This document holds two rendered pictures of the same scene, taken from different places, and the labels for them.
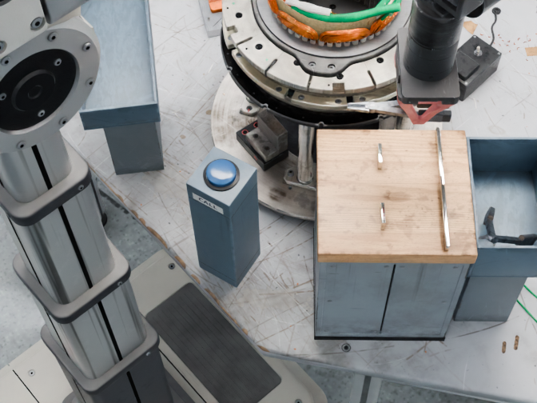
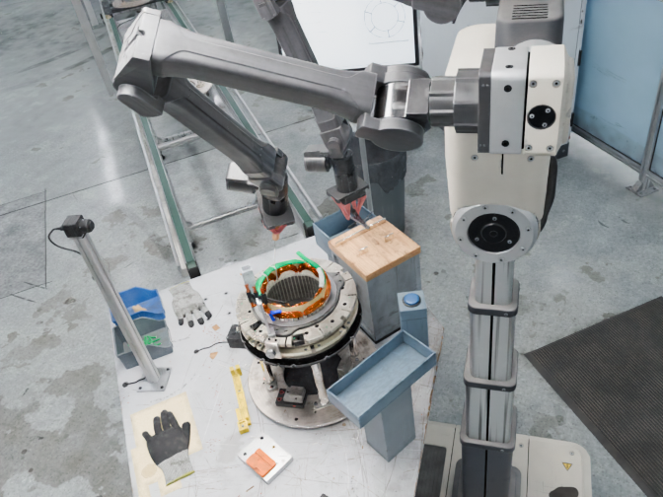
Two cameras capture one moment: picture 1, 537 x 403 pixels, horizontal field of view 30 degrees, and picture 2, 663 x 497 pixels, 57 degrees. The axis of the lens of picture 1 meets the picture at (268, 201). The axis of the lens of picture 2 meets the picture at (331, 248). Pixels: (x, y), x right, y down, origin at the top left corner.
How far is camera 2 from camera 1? 1.71 m
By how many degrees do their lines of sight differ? 69
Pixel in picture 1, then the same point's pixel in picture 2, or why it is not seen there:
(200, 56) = (309, 454)
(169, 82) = (338, 457)
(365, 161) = (367, 256)
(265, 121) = (345, 364)
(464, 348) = not seen: hidden behind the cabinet
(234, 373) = (425, 463)
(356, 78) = (334, 267)
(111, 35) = (373, 392)
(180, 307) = not seen: outside the picture
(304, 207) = (369, 347)
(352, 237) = (404, 243)
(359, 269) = not seen: hidden behind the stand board
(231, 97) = (331, 413)
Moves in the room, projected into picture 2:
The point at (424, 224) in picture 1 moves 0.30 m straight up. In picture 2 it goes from (380, 230) to (369, 142)
